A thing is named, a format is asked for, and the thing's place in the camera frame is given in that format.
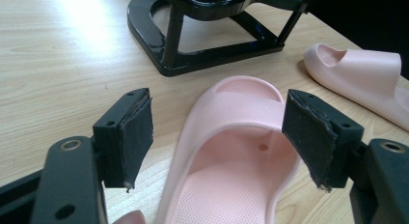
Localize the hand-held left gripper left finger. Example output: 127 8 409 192
92 87 154 190

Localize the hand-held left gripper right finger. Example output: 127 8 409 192
282 89 365 193

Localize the pink rubber slipper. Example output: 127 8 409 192
303 42 409 132

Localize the pink and red toy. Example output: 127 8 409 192
153 74 302 224

